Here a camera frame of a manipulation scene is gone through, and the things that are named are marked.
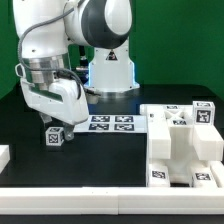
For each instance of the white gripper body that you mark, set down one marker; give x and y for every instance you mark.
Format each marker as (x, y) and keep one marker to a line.
(69, 108)

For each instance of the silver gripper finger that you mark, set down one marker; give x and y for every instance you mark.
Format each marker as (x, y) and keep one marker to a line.
(46, 119)
(68, 132)

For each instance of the white tagged cube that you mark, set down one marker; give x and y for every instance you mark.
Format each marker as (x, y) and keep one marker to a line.
(54, 136)
(203, 112)

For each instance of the white chair side plank front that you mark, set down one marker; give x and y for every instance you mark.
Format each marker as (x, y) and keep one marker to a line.
(158, 136)

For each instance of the white chair side plank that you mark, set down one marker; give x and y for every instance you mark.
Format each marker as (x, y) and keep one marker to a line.
(158, 136)
(208, 145)

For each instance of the white chair seat part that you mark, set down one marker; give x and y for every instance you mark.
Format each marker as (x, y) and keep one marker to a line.
(182, 150)

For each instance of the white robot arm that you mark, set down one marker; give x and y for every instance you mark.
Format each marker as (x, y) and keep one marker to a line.
(70, 50)

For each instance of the white paper tag sheet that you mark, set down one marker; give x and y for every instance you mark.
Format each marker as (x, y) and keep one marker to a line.
(113, 124)

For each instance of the white left fence bar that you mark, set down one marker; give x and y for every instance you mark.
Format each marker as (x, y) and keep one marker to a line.
(4, 156)

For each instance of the white front fence bar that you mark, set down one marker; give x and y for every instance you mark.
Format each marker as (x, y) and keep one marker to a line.
(111, 201)

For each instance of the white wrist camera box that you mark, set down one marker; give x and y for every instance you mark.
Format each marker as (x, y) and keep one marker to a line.
(92, 96)

